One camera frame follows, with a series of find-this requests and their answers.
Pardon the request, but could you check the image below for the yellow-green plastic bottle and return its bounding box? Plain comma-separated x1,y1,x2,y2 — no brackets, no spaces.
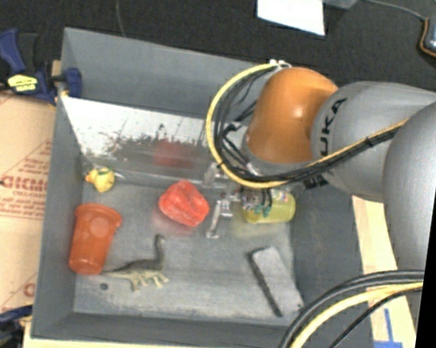
238,184,299,230

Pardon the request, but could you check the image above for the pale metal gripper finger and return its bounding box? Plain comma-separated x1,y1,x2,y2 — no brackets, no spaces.
201,161,230,192
204,195,236,242

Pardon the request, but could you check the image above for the grey-green toy dinosaur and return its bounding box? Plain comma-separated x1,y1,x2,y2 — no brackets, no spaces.
100,226,176,298

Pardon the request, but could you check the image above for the yellow toy duck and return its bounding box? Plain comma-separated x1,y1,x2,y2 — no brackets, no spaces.
82,163,118,197

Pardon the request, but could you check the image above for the grey flat block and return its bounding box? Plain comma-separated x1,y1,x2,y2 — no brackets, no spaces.
242,242,312,322

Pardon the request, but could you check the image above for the orange plastic cup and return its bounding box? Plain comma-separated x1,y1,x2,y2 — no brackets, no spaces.
65,200,126,280

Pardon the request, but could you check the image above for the grey metal bin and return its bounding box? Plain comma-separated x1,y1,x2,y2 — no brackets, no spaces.
21,26,414,348

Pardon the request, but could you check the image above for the red toy bell pepper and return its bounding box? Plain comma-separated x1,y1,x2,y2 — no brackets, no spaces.
155,177,215,230

